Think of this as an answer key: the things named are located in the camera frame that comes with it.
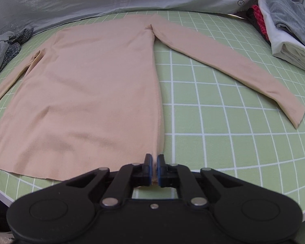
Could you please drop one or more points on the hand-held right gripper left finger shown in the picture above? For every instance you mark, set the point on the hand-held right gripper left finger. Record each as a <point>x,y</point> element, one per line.
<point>150,169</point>

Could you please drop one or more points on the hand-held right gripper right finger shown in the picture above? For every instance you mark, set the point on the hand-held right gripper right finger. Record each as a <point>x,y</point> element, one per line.
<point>158,170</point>

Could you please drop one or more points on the beige long-sleeve shirt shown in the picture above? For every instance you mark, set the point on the beige long-sleeve shirt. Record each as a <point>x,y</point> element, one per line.
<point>91,94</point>

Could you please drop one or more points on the folded white garment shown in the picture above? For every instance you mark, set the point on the folded white garment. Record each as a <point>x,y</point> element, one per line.
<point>282,47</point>

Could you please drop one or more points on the black garment with pink trim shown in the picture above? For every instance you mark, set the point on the black garment with pink trim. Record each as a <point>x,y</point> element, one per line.
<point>256,21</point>

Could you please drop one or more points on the blue plaid garment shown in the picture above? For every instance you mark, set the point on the blue plaid garment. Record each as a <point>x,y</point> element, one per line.
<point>12,50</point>

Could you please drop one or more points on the folded grey garment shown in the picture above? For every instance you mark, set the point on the folded grey garment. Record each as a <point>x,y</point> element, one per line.
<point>282,7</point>

